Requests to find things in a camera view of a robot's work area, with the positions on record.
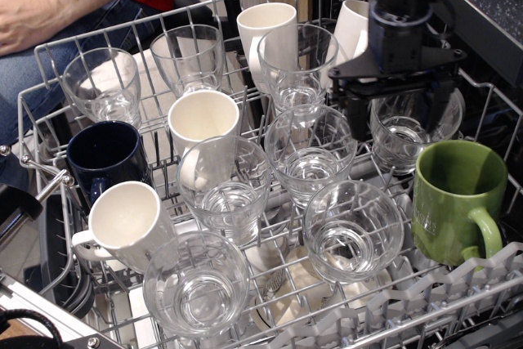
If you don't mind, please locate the dark blue ceramic mug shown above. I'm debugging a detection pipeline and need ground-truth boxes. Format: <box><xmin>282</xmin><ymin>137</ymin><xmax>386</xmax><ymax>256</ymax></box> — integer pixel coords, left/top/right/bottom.
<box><xmin>66</xmin><ymin>121</ymin><xmax>153</xmax><ymax>207</ymax></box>

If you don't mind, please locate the dark speckled countertop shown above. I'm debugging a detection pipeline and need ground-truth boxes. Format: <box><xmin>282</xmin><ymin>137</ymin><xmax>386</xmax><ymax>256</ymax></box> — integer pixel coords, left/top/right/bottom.
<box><xmin>452</xmin><ymin>0</ymin><xmax>522</xmax><ymax>87</ymax></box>

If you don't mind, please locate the clear glass back middle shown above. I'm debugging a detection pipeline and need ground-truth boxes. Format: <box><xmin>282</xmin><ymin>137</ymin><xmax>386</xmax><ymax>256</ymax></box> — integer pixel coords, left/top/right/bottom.
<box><xmin>150</xmin><ymin>25</ymin><xmax>225</xmax><ymax>98</ymax></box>

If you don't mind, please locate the white mug front left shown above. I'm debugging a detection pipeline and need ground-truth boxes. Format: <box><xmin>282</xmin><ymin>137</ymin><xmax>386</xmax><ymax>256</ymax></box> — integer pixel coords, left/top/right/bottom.
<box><xmin>71</xmin><ymin>181</ymin><xmax>177</xmax><ymax>274</ymax></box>

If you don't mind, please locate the white plate below rack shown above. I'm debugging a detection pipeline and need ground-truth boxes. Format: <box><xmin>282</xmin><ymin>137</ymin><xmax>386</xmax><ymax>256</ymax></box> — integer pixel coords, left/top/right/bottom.
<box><xmin>251</xmin><ymin>247</ymin><xmax>391</xmax><ymax>331</ymax></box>

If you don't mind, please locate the grey wire dishwasher rack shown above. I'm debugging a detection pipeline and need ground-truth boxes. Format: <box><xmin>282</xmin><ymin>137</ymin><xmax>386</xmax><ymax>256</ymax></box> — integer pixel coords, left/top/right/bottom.
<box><xmin>43</xmin><ymin>0</ymin><xmax>522</xmax><ymax>348</ymax></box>

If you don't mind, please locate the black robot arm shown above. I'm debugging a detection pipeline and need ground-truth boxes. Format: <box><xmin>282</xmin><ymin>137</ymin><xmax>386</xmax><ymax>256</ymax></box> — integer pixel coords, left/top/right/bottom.
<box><xmin>329</xmin><ymin>0</ymin><xmax>466</xmax><ymax>141</ymax></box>

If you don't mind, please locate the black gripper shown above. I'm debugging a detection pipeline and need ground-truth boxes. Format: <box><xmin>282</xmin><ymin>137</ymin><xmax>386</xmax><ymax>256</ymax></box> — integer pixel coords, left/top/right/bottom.
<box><xmin>329</xmin><ymin>0</ymin><xmax>467</xmax><ymax>141</ymax></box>

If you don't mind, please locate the clear glass centre left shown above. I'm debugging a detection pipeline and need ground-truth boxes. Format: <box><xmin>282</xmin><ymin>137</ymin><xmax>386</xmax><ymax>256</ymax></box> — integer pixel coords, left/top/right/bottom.
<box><xmin>177</xmin><ymin>136</ymin><xmax>271</xmax><ymax>246</ymax></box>

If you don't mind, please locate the white mug back right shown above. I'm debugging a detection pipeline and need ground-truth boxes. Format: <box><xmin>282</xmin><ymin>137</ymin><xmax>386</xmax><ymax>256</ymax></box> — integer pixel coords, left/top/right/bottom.
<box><xmin>328</xmin><ymin>0</ymin><xmax>369</xmax><ymax>65</ymax></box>

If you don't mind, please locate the grey plastic tine row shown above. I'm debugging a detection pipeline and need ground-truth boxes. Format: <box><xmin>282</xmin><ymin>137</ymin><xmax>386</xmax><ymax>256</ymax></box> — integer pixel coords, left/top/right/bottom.
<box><xmin>226</xmin><ymin>242</ymin><xmax>522</xmax><ymax>348</ymax></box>

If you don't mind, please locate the clear glass front left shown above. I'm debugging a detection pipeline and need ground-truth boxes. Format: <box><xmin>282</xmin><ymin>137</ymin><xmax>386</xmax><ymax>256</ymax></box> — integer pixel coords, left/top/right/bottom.
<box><xmin>143</xmin><ymin>230</ymin><xmax>249</xmax><ymax>339</ymax></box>

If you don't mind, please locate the clear glass back left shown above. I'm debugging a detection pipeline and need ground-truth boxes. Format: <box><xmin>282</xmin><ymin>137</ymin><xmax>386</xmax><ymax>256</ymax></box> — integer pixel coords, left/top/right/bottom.
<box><xmin>61</xmin><ymin>47</ymin><xmax>142</xmax><ymax>128</ymax></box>

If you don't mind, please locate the white mug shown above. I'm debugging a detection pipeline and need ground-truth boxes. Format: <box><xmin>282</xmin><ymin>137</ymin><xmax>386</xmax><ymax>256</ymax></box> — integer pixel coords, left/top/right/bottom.
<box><xmin>328</xmin><ymin>0</ymin><xmax>369</xmax><ymax>65</ymax></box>
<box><xmin>236</xmin><ymin>2</ymin><xmax>297</xmax><ymax>95</ymax></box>
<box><xmin>168</xmin><ymin>90</ymin><xmax>239</xmax><ymax>190</ymax></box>
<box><xmin>71</xmin><ymin>181</ymin><xmax>177</xmax><ymax>274</ymax></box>

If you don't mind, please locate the clear glass front right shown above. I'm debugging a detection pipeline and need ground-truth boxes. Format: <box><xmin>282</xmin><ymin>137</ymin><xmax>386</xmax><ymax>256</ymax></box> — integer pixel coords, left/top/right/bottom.
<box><xmin>303</xmin><ymin>180</ymin><xmax>405</xmax><ymax>284</ymax></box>

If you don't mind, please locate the green ceramic mug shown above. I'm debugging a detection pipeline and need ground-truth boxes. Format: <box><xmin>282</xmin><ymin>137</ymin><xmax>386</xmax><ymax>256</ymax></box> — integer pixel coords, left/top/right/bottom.
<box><xmin>411</xmin><ymin>140</ymin><xmax>508</xmax><ymax>266</ymax></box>

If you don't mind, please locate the clear glass back centre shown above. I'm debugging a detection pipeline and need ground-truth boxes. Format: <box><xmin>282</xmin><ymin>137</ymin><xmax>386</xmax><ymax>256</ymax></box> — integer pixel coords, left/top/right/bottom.
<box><xmin>257</xmin><ymin>23</ymin><xmax>339</xmax><ymax>115</ymax></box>

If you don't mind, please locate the white mug back centre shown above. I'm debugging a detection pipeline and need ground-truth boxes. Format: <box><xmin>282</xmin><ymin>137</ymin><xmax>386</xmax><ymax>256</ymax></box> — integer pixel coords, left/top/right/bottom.
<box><xmin>236</xmin><ymin>2</ymin><xmax>297</xmax><ymax>95</ymax></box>

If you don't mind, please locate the clear glass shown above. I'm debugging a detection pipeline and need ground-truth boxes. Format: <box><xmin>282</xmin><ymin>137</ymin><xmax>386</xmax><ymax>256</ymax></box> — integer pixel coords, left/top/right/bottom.
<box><xmin>303</xmin><ymin>180</ymin><xmax>405</xmax><ymax>284</ymax></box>
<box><xmin>369</xmin><ymin>89</ymin><xmax>465</xmax><ymax>175</ymax></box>
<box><xmin>150</xmin><ymin>25</ymin><xmax>225</xmax><ymax>98</ymax></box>
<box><xmin>264</xmin><ymin>104</ymin><xmax>358</xmax><ymax>208</ymax></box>
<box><xmin>257</xmin><ymin>23</ymin><xmax>339</xmax><ymax>115</ymax></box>
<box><xmin>143</xmin><ymin>230</ymin><xmax>249</xmax><ymax>339</ymax></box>
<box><xmin>177</xmin><ymin>136</ymin><xmax>271</xmax><ymax>246</ymax></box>
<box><xmin>61</xmin><ymin>47</ymin><xmax>142</xmax><ymax>128</ymax></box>

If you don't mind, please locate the person's bare hand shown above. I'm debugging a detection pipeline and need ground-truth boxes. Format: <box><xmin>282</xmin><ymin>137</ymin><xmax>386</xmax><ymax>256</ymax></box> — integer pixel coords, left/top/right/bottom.
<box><xmin>1</xmin><ymin>0</ymin><xmax>38</xmax><ymax>56</ymax></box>

